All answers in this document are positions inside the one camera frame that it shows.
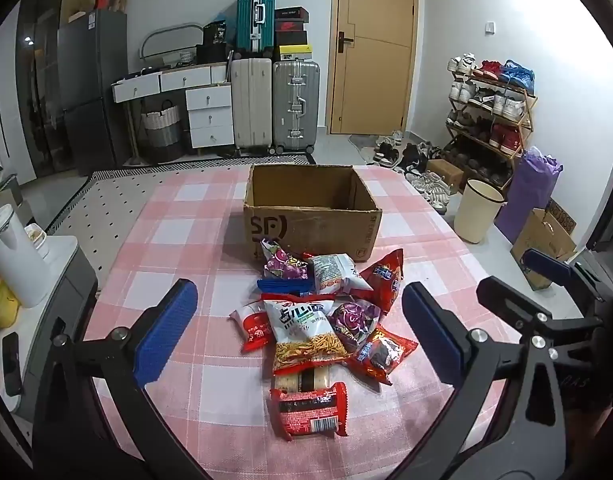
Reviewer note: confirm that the white red noodle snack packet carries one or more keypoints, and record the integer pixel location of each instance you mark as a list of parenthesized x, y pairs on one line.
[(304, 330)]

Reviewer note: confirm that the patterned floor rug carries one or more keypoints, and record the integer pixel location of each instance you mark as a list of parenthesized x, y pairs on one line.
[(86, 200)]

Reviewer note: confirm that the white cup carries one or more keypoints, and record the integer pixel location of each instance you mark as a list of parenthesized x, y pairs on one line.
[(39, 242)]

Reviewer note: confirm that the white electric kettle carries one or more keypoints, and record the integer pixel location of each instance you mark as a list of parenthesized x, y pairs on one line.
[(11, 255)]

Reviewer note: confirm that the grey white laundry basket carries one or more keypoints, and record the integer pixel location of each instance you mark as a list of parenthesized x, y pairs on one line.
[(160, 132)]

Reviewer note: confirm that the wooden door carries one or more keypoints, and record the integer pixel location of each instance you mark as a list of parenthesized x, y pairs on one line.
[(374, 45)]

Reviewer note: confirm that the rows of assorted shoes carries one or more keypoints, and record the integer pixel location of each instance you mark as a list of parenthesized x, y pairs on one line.
[(491, 110)]

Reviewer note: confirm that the silver suitcase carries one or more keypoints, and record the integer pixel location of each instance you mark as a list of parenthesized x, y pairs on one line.
[(295, 105)]

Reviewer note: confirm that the white drawer cabinet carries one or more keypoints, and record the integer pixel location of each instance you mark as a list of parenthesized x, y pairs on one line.
[(209, 115)]

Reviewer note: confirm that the white red-edged snack packet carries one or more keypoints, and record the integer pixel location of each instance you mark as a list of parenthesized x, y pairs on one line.
[(336, 270)]

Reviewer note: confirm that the teal suitcase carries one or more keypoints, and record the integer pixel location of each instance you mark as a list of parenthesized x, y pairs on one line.
[(255, 17)]

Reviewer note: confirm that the red cookie snack packet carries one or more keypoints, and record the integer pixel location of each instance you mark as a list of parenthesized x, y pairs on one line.
[(381, 355)]

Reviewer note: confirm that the white packet with red circle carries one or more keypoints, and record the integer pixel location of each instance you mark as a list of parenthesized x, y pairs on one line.
[(251, 330)]

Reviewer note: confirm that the black red shoe box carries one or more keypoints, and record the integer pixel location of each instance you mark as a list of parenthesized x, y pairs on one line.
[(292, 26)]

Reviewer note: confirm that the small cardboard box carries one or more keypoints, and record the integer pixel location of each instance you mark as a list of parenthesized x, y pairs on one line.
[(446, 174)]

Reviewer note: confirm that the purple bag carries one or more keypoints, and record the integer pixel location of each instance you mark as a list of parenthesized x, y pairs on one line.
[(528, 195)]

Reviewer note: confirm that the pink checked tablecloth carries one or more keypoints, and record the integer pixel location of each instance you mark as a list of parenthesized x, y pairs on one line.
[(186, 240)]

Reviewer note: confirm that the black storage box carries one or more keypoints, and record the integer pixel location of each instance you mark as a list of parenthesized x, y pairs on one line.
[(214, 53)]

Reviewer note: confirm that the black phone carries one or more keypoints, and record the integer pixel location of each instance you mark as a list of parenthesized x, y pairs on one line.
[(11, 365)]

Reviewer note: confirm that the red packet with black label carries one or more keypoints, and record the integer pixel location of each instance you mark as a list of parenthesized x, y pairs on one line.
[(311, 412)]

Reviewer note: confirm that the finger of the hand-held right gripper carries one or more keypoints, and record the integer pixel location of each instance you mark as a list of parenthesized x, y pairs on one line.
[(506, 305), (546, 265)]

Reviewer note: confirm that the patterned carton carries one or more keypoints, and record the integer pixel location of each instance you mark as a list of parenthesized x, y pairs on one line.
[(562, 212)]

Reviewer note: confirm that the black printed box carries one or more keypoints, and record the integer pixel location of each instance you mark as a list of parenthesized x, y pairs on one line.
[(214, 34)]

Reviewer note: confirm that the large cardboard box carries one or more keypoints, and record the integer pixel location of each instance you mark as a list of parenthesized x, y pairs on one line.
[(311, 230)]

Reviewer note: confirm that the white desk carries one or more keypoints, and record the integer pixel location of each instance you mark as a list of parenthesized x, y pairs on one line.
[(151, 82)]

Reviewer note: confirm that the grey door mat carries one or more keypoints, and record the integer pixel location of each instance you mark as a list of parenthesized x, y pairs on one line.
[(361, 141)]

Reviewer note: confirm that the grey arched frame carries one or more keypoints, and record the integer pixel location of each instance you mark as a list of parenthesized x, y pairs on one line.
[(169, 30)]

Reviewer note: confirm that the clear cracker packet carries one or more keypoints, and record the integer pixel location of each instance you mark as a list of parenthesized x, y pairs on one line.
[(306, 380)]

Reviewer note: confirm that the grey side cabinet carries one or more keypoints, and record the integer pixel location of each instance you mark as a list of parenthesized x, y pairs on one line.
[(61, 285)]

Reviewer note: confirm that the dark grey refrigerator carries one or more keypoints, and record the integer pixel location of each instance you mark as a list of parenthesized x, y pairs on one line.
[(94, 90)]

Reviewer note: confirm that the yellow black shoe box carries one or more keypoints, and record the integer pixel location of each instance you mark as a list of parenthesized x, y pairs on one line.
[(295, 52)]

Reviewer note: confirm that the cream trash bin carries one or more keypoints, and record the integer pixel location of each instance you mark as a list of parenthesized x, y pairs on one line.
[(479, 212)]

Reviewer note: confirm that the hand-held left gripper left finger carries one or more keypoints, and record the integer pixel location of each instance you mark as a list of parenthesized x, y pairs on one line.
[(166, 332)]

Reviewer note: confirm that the blue snack packet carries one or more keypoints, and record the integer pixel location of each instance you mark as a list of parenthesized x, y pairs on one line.
[(281, 286)]

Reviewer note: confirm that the beige suitcase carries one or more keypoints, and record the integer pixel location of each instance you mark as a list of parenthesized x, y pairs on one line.
[(251, 105)]

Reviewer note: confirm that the brown cardboard carton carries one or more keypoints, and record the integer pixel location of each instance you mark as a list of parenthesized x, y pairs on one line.
[(541, 240)]

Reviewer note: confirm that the dark glossy wardrobe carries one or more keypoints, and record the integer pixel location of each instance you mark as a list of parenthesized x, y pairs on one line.
[(36, 85)]

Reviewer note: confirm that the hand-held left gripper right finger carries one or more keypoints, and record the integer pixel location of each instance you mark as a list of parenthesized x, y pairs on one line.
[(431, 335)]

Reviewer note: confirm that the pile of sneakers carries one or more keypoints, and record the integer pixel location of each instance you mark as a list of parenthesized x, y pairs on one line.
[(411, 165)]

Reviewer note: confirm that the wooden shoe rack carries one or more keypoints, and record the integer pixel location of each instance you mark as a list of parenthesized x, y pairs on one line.
[(528, 115)]

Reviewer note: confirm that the purple snack packet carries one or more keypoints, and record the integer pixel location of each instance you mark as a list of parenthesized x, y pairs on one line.
[(284, 262), (356, 317)]

